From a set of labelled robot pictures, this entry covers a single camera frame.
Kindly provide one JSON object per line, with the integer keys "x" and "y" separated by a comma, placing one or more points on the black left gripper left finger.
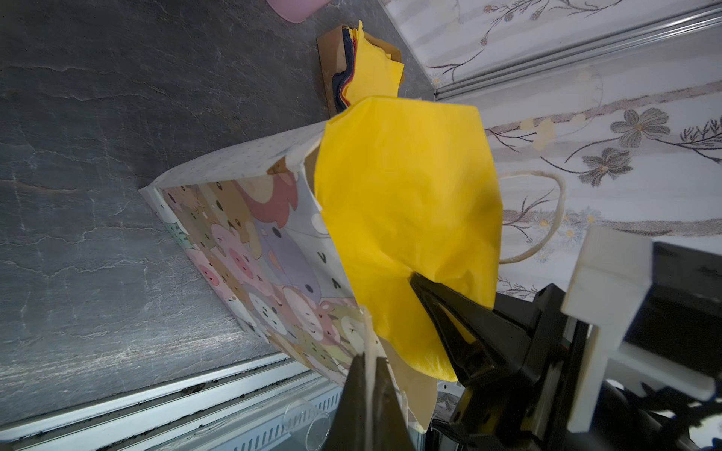
{"x": 348, "y": 428}

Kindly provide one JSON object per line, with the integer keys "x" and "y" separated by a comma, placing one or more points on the single yellow paper napkin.
{"x": 410, "y": 187}

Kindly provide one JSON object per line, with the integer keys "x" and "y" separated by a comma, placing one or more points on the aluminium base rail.
{"x": 238, "y": 407}

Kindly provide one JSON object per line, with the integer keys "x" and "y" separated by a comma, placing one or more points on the pink straw holder cup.
{"x": 296, "y": 11}

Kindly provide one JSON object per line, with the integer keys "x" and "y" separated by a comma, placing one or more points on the white paper gift bag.
{"x": 248, "y": 219}

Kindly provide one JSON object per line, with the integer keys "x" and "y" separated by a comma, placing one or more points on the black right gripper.
{"x": 518, "y": 364}

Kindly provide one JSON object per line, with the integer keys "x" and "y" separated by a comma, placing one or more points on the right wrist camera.
{"x": 655, "y": 313}

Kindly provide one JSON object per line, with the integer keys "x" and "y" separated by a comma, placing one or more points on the clear round cap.
{"x": 307, "y": 424}

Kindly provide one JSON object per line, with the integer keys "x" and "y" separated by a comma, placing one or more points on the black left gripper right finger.
{"x": 389, "y": 427}

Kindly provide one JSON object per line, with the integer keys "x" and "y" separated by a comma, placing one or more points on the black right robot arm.
{"x": 658, "y": 420}

